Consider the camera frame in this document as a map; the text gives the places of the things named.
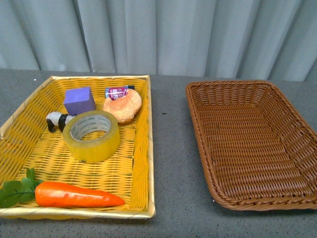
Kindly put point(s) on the black white panda figure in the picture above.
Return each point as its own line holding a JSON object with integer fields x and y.
{"x": 57, "y": 119}

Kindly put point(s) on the orange toy carrot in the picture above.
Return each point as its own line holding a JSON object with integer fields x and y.
{"x": 54, "y": 194}

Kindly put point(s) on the grey pleated curtain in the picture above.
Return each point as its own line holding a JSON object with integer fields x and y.
{"x": 248, "y": 39}

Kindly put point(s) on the yellow woven basket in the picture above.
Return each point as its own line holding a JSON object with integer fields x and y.
{"x": 26, "y": 143}

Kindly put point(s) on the yellow packing tape roll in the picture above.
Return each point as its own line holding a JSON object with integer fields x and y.
{"x": 96, "y": 150}

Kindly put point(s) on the brown wicker basket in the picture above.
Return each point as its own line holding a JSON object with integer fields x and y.
{"x": 257, "y": 151}

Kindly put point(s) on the purple foam cube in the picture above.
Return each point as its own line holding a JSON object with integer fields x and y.
{"x": 79, "y": 100}

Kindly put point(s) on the toy bread bun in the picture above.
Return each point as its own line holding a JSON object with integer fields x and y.
{"x": 125, "y": 108}

